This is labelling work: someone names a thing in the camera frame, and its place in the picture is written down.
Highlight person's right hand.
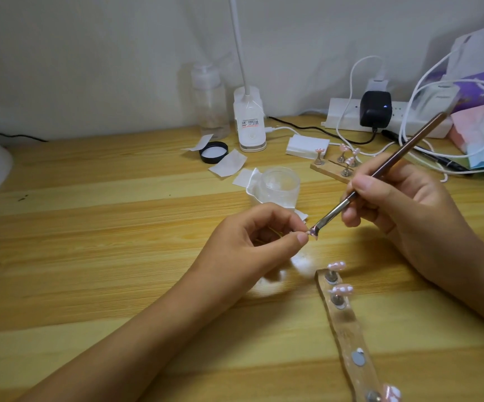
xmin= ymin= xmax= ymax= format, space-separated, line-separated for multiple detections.
xmin=341 ymin=152 xmax=484 ymax=286

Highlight person's left hand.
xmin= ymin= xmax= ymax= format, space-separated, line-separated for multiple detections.
xmin=183 ymin=203 xmax=310 ymax=309

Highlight brown nail art brush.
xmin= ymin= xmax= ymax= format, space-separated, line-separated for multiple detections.
xmin=309 ymin=112 xmax=449 ymax=241

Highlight person's right forearm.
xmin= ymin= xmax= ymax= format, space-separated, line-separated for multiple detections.
xmin=428 ymin=243 xmax=484 ymax=336

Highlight person's left forearm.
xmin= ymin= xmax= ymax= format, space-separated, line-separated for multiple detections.
xmin=14 ymin=282 xmax=224 ymax=402

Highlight short clear acrylic nail holder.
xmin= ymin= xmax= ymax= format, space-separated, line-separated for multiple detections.
xmin=310 ymin=159 xmax=358 ymax=183

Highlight clear plastic cup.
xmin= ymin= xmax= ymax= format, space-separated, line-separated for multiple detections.
xmin=259 ymin=166 xmax=301 ymax=212

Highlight black pen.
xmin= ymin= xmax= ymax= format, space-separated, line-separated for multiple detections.
xmin=381 ymin=129 xmax=474 ymax=177

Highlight white power strip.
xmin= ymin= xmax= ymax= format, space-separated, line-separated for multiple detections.
xmin=324 ymin=97 xmax=454 ymax=139

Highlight white cotton pad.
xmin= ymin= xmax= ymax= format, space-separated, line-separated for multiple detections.
xmin=208 ymin=149 xmax=248 ymax=178
xmin=232 ymin=168 xmax=256 ymax=189
xmin=182 ymin=134 xmax=214 ymax=152

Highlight black power adapter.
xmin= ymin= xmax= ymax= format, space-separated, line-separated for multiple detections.
xmin=359 ymin=90 xmax=393 ymax=130

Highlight stack of white cotton pads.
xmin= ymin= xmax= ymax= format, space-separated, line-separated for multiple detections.
xmin=286 ymin=134 xmax=330 ymax=161

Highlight white charger plug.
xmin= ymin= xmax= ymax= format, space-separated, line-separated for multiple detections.
xmin=365 ymin=77 xmax=390 ymax=95

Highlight long clear acrylic nail holder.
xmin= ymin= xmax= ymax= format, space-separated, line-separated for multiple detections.
xmin=315 ymin=268 xmax=387 ymax=402

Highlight white plastic device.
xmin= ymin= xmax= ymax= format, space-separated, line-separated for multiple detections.
xmin=413 ymin=81 xmax=461 ymax=122

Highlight black round lid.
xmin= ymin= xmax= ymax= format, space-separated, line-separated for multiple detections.
xmin=199 ymin=141 xmax=229 ymax=165

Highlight white desk lamp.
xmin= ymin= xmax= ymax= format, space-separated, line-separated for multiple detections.
xmin=228 ymin=0 xmax=268 ymax=154

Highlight clear plastic bottle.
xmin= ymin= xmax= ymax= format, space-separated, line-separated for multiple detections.
xmin=190 ymin=64 xmax=231 ymax=139

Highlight white charger cable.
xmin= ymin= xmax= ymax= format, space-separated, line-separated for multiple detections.
xmin=335 ymin=55 xmax=397 ymax=159

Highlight black power cable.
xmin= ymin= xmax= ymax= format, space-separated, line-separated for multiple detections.
xmin=267 ymin=116 xmax=377 ymax=145

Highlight thin black cable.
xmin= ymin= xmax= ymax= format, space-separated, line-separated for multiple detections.
xmin=0 ymin=128 xmax=49 ymax=143

